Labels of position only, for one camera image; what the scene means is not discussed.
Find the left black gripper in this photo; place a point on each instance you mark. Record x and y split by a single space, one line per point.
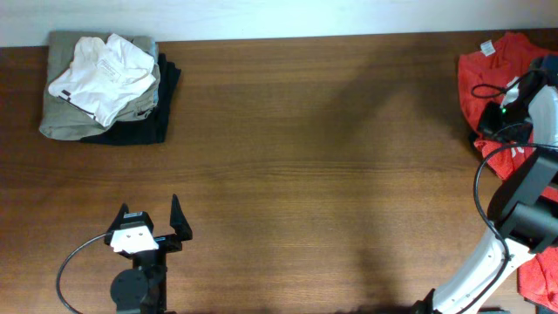
178 222

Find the red orange t-shirt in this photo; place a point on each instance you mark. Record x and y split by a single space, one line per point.
500 63

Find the olive grey folded garment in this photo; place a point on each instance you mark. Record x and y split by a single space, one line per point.
63 121

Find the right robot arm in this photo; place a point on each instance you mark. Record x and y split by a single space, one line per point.
521 220

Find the black folded garment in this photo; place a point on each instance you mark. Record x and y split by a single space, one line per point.
152 129

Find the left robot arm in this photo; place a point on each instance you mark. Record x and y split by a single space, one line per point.
142 289

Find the white folded shirt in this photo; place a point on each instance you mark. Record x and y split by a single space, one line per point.
104 76

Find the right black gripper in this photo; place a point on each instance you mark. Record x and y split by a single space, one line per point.
487 126

